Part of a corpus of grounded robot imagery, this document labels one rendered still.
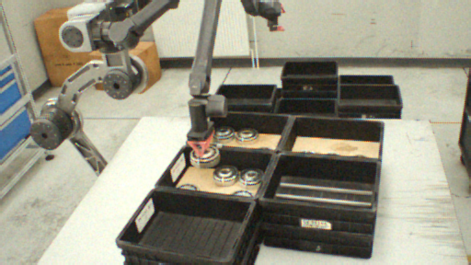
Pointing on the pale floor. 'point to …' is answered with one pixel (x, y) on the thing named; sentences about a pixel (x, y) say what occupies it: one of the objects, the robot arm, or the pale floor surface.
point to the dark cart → (466, 129)
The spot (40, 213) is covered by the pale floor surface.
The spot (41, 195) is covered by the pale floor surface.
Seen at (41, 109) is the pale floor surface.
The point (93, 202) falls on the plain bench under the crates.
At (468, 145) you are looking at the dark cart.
